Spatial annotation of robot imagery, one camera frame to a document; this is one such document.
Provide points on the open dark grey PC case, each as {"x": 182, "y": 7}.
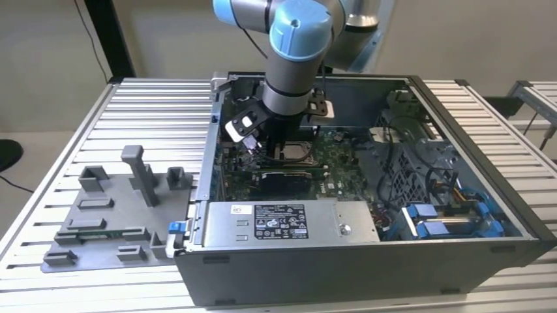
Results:
{"x": 325, "y": 277}

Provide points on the CPU socket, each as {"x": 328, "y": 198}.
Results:
{"x": 313, "y": 143}

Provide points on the green RAM stick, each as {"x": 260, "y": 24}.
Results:
{"x": 114, "y": 233}

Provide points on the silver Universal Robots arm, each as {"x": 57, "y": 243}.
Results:
{"x": 287, "y": 81}

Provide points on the black box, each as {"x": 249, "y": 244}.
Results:
{"x": 502, "y": 107}

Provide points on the black RAM slot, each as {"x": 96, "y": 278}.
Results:
{"x": 299, "y": 164}
{"x": 299, "y": 168}

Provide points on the black round object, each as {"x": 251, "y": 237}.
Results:
{"x": 8, "y": 155}

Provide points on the blue case latch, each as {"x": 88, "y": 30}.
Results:
{"x": 176, "y": 227}

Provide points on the black graphics card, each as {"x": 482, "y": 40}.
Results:
{"x": 284, "y": 182}

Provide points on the hard disk in blue carrier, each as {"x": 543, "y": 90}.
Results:
{"x": 432, "y": 229}
{"x": 422, "y": 210}

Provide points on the black frame post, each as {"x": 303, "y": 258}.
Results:
{"x": 110, "y": 39}

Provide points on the white plastic bracket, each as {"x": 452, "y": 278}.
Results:
{"x": 378, "y": 134}

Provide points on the aluminium slat side table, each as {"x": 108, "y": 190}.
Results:
{"x": 543, "y": 93}

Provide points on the silver power supply unit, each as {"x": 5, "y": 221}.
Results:
{"x": 329, "y": 223}

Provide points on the grey box wrist camera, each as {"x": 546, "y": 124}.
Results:
{"x": 321, "y": 117}

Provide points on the perforated metal drive cage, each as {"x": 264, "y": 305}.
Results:
{"x": 408, "y": 181}

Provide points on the grey printed parts rack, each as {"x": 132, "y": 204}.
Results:
{"x": 125, "y": 215}

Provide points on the white-edged black wrist camera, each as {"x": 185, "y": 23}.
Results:
{"x": 240, "y": 128}

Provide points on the green motherboard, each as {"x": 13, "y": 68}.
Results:
{"x": 343, "y": 176}

